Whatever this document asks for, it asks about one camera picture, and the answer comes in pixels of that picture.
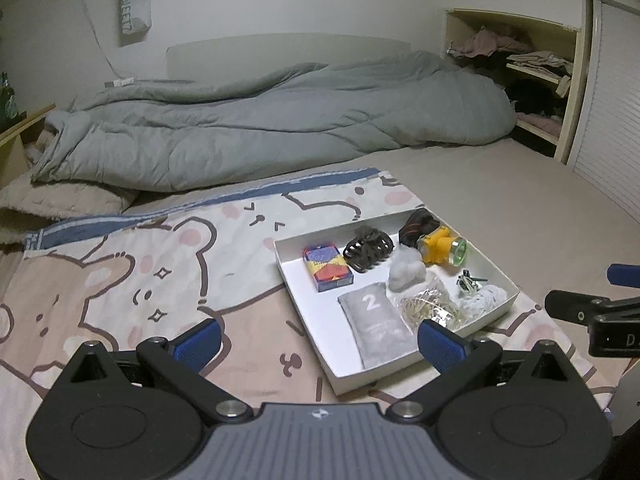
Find grey towel packet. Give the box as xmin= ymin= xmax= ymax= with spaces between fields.
xmin=337 ymin=282 xmax=426 ymax=370

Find white headboard panel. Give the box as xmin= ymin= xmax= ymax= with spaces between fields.
xmin=165 ymin=32 xmax=414 ymax=81

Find cream wardrobe shelf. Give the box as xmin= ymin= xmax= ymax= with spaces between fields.
xmin=442 ymin=7 xmax=589 ymax=164

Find beige folded clothes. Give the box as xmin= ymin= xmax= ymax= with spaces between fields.
xmin=505 ymin=51 xmax=574 ymax=79

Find white shallow cardboard box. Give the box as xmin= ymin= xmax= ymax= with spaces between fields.
xmin=273 ymin=207 xmax=521 ymax=396

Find green glass bottle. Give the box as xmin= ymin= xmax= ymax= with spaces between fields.
xmin=0 ymin=71 xmax=20 ymax=128

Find green clothespin bundle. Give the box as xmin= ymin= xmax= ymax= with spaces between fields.
xmin=456 ymin=269 xmax=489 ymax=294

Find clear bag of rubber bands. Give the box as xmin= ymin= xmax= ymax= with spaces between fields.
xmin=392 ymin=277 xmax=469 ymax=334

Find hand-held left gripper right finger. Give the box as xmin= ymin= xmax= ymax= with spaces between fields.
xmin=387 ymin=320 xmax=576 ymax=423

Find white hanging bag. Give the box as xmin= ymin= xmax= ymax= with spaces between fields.
xmin=120 ymin=0 xmax=153 ymax=47

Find grey duvet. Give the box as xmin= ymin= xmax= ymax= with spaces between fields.
xmin=30 ymin=50 xmax=517 ymax=194

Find brown hair claw clip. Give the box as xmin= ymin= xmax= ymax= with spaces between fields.
xmin=342 ymin=227 xmax=396 ymax=275

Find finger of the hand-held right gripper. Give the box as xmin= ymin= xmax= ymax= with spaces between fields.
xmin=606 ymin=262 xmax=640 ymax=287
xmin=544 ymin=289 xmax=640 ymax=326

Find yellow headlamp with strap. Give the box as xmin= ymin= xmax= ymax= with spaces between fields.
xmin=398 ymin=207 xmax=469 ymax=267

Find white rope bundle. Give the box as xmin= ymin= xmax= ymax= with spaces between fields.
xmin=457 ymin=284 xmax=507 ymax=321

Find colourful card box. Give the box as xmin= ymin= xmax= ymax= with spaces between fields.
xmin=301 ymin=243 xmax=355 ymax=294

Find beige fuzzy blanket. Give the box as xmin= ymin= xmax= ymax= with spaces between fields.
xmin=0 ymin=177 xmax=139 ymax=246

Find white slatted wardrobe door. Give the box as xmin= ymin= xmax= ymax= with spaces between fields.
xmin=567 ymin=0 xmax=640 ymax=222

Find wooden bedside shelf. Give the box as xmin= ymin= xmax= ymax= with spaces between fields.
xmin=0 ymin=104 xmax=56 ymax=191

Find white cotton wad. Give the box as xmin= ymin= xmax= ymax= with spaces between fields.
xmin=388 ymin=247 xmax=427 ymax=292

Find white charging cable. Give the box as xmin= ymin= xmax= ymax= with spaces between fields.
xmin=75 ymin=0 xmax=121 ymax=84

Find cartoon printed blanket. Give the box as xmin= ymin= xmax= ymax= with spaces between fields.
xmin=0 ymin=167 xmax=614 ymax=413

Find beige bed sheet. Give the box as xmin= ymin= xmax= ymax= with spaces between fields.
xmin=0 ymin=135 xmax=640 ymax=311

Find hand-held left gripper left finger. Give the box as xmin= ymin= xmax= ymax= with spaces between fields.
xmin=64 ymin=320 xmax=253 ymax=423

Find pink folded clothes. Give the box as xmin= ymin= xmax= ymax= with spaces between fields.
xmin=517 ymin=112 xmax=564 ymax=134

